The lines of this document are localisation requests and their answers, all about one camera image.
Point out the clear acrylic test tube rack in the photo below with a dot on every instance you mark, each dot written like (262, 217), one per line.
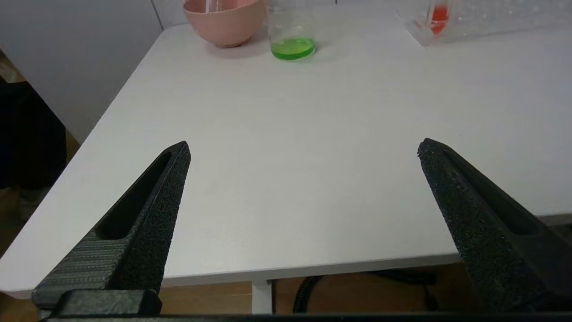
(491, 18)

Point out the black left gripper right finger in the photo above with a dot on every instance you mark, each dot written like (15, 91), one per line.
(487, 237)

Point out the pink bowl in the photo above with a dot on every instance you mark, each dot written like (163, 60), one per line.
(225, 24)

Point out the black bulky object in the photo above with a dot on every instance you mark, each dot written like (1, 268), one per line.
(27, 134)

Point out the clear glass beaker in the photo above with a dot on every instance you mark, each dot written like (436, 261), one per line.
(292, 48)

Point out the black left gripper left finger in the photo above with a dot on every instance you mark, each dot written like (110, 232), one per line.
(138, 241)

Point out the test tube with red pigment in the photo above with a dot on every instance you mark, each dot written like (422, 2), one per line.
(439, 15)

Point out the white table leg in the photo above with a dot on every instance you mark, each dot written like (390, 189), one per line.
(262, 297)

